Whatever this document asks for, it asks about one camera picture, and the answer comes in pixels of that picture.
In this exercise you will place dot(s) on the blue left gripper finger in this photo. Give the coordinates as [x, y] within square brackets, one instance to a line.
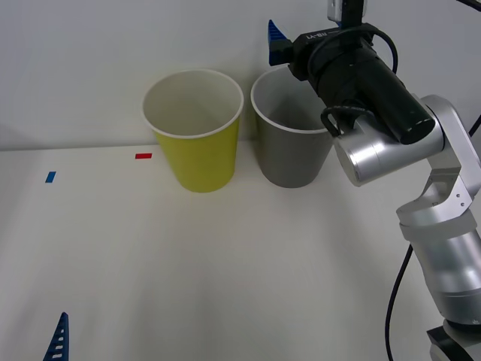
[60, 338]

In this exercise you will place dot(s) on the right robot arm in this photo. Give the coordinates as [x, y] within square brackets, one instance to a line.
[432, 233]

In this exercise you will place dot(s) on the grey plastic bin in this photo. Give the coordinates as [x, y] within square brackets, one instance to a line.
[293, 161]

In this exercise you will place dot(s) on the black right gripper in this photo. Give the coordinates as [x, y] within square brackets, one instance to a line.
[304, 52]

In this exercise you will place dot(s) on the yellow-green plastic bin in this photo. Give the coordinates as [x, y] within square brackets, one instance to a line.
[203, 161]

